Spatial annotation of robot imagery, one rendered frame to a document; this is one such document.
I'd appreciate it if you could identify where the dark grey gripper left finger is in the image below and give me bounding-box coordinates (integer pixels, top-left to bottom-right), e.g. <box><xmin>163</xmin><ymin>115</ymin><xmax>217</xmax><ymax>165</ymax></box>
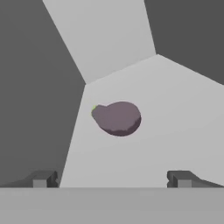
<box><xmin>0</xmin><ymin>170</ymin><xmax>60</xmax><ymax>188</ymax></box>

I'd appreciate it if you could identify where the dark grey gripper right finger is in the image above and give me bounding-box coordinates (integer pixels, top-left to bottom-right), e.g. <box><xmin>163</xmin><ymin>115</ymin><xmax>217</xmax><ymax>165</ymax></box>
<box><xmin>166</xmin><ymin>170</ymin><xmax>224</xmax><ymax>188</ymax></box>

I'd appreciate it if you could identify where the grey freezer interior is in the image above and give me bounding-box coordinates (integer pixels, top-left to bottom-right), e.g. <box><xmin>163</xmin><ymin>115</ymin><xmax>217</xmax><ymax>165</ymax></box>
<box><xmin>0</xmin><ymin>0</ymin><xmax>224</xmax><ymax>188</ymax></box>

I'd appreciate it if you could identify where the purple eggplant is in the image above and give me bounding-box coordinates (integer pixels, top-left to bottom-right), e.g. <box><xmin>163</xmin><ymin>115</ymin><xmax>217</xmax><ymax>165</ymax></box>
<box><xmin>90</xmin><ymin>101</ymin><xmax>143</xmax><ymax>137</ymax></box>

